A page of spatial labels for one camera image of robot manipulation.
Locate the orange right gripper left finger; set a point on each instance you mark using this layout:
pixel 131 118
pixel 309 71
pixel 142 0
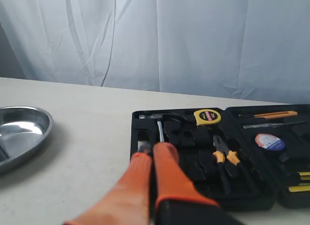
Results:
pixel 127 203

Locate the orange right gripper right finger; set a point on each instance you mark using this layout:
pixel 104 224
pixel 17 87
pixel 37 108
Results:
pixel 178 202

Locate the black plastic tool case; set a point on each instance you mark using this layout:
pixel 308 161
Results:
pixel 262 175

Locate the steel claw hammer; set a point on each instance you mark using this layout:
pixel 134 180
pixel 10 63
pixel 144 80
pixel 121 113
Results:
pixel 159 117

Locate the yellow tape measure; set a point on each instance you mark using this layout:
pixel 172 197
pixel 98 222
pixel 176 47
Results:
pixel 207 117

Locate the blue electrical tape roll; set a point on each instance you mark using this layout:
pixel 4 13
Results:
pixel 269 142

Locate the thin test pen screwdriver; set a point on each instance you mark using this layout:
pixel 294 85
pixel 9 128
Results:
pixel 265 125

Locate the yellow black screwdriver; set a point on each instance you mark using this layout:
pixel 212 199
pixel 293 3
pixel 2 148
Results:
pixel 299 188
pixel 299 176

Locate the round stainless steel pan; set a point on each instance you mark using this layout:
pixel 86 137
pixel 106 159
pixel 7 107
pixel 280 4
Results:
pixel 23 132

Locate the orange utility knife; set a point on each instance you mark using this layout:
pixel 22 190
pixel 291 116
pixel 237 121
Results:
pixel 270 115

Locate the white backdrop curtain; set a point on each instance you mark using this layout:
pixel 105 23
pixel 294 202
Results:
pixel 243 49

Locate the orange handled pliers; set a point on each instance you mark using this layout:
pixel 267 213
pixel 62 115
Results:
pixel 227 170

